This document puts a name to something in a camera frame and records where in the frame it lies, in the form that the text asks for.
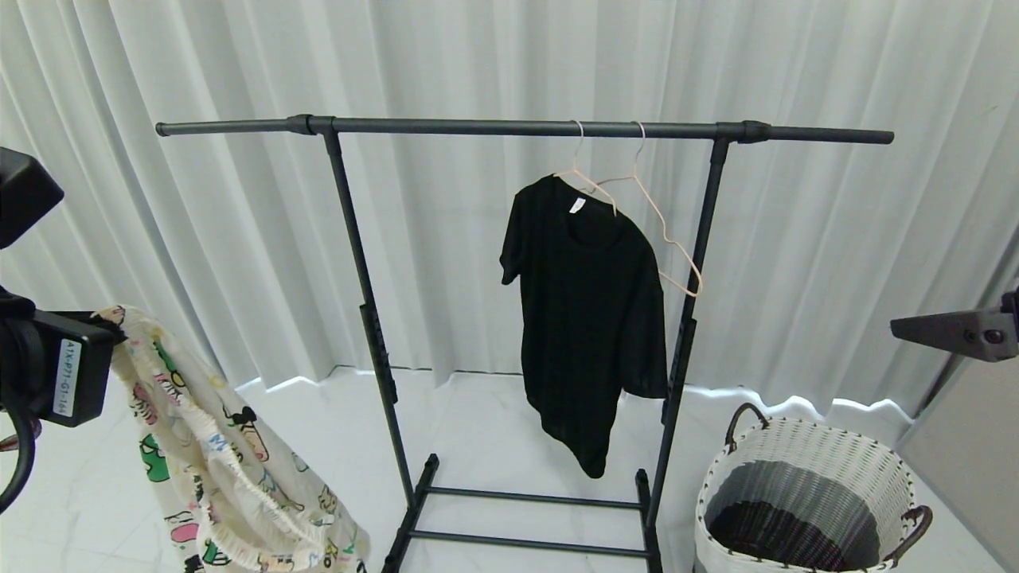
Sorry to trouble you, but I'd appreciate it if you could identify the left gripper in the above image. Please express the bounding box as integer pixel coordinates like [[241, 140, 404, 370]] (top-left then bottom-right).
[[24, 310, 127, 428]]

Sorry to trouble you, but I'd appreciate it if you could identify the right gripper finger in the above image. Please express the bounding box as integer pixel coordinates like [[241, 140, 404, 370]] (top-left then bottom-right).
[[890, 306, 1019, 363]]

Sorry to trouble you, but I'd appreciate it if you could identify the cream printed garment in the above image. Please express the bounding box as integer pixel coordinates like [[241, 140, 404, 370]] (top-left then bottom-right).
[[96, 305, 371, 573]]

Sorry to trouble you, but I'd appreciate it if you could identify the pink clothes hanger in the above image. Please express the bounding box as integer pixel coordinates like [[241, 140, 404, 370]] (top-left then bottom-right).
[[597, 121, 704, 299], [553, 119, 618, 216]]

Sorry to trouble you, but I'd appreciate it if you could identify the black T-shirt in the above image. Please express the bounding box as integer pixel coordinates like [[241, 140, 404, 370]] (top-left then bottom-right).
[[500, 175, 668, 480]]

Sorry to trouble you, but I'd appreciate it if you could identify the white laundry basket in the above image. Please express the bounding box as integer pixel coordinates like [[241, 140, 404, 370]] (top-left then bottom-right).
[[693, 402, 934, 573]]

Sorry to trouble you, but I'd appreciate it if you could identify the black clothes rack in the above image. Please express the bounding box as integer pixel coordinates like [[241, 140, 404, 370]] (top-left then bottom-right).
[[155, 114, 894, 573]]

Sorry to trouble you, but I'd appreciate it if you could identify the white curtain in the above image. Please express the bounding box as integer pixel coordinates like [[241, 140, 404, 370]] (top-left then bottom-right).
[[0, 0, 1019, 419]]

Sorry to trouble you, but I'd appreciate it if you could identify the black cable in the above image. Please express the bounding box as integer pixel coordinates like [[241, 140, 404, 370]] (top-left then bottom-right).
[[0, 398, 37, 514]]

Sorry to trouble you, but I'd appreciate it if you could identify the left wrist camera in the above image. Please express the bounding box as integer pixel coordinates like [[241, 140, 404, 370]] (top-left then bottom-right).
[[0, 147, 64, 249]]

